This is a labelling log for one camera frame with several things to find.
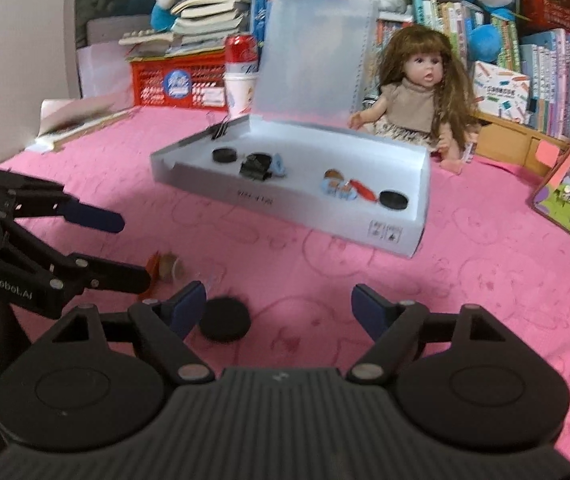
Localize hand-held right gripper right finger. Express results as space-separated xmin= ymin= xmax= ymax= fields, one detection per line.
xmin=347 ymin=284 xmax=511 ymax=385

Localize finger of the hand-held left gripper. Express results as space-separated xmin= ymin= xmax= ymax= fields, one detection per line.
xmin=0 ymin=169 xmax=126 ymax=235
xmin=0 ymin=216 xmax=152 ymax=295

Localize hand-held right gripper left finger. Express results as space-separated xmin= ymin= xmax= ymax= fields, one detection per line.
xmin=50 ymin=281 xmax=216 ymax=386

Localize orange toy carrot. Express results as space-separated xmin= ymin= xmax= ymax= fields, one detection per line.
xmin=137 ymin=251 xmax=164 ymax=301
xmin=350 ymin=178 xmax=379 ymax=204

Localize large black binder clip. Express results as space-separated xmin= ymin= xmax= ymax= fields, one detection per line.
xmin=239 ymin=152 xmax=273 ymax=181

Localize white cardboard box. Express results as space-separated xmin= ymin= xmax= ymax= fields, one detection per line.
xmin=150 ymin=114 xmax=432 ymax=260

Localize clear plastic piece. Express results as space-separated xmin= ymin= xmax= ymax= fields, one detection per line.
xmin=192 ymin=267 xmax=226 ymax=294

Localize pink bunny print blanket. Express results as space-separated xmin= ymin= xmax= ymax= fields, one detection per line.
xmin=0 ymin=105 xmax=570 ymax=461

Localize open book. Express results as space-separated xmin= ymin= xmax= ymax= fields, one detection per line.
xmin=25 ymin=97 xmax=136 ymax=154

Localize red plastic crate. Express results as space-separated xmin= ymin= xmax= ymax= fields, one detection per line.
xmin=129 ymin=55 xmax=231 ymax=111

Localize white paper bag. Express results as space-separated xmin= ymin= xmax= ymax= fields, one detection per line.
xmin=77 ymin=35 xmax=138 ymax=106

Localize small black binder clip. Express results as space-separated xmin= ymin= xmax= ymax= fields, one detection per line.
xmin=206 ymin=114 xmax=231 ymax=142

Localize white paper cup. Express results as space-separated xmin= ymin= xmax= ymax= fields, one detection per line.
xmin=222 ymin=71 xmax=261 ymax=120

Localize wooden drawer unit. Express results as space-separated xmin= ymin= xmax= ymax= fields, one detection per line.
xmin=472 ymin=110 xmax=570 ymax=179

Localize brown-haired doll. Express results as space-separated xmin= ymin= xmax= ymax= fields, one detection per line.
xmin=349 ymin=26 xmax=481 ymax=175

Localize small blue plush toy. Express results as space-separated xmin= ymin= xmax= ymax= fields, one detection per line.
xmin=149 ymin=0 xmax=196 ymax=31

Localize red drink can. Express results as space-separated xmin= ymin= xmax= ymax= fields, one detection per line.
xmin=224 ymin=34 xmax=260 ymax=77

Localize stack of worn books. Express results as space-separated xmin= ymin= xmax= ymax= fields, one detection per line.
xmin=119 ymin=0 xmax=272 ymax=59

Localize colourful pencil print box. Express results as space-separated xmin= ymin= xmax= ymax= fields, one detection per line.
xmin=472 ymin=60 xmax=531 ymax=124

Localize translucent plastic clipboard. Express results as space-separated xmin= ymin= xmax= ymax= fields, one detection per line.
xmin=251 ymin=0 xmax=379 ymax=128

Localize blue book set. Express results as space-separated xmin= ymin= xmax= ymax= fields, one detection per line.
xmin=250 ymin=0 xmax=272 ymax=44

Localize row of shelved books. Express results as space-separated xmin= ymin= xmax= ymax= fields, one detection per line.
xmin=375 ymin=0 xmax=570 ymax=144

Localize large blue plush toy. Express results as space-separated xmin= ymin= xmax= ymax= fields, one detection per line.
xmin=432 ymin=0 xmax=524 ymax=64

